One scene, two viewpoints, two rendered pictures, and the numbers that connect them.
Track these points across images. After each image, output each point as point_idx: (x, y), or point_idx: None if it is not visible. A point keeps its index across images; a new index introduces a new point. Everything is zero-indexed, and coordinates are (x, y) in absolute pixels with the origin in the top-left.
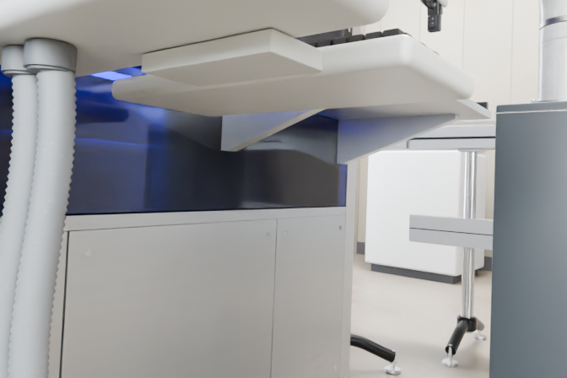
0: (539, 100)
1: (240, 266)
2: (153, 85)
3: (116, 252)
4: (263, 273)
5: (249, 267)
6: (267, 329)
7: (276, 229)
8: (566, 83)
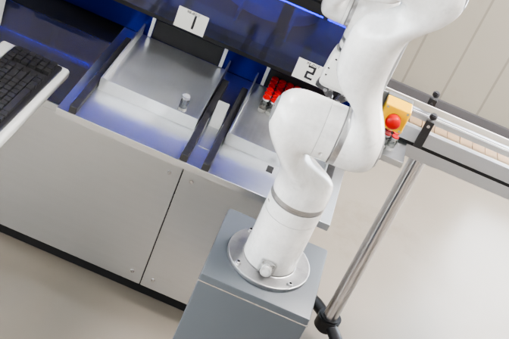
0: (238, 231)
1: (132, 175)
2: None
3: (33, 114)
4: (157, 194)
5: (142, 181)
6: (152, 231)
7: (182, 174)
8: (249, 235)
